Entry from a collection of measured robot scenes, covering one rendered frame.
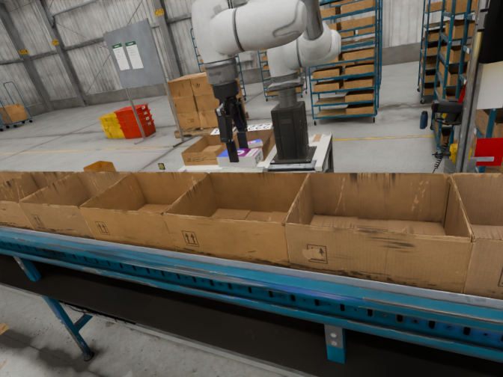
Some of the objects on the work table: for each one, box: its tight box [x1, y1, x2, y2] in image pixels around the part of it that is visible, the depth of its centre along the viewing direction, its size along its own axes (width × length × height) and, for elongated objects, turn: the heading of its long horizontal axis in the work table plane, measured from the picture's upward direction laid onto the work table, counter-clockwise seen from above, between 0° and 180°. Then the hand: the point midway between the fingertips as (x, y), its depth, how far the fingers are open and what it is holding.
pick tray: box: [222, 129, 275, 162], centre depth 210 cm, size 28×38×10 cm
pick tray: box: [181, 133, 237, 166], centre depth 220 cm, size 28×38×10 cm
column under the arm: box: [269, 101, 317, 165], centre depth 184 cm, size 26×26×33 cm
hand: (238, 148), depth 93 cm, fingers open, 7 cm apart
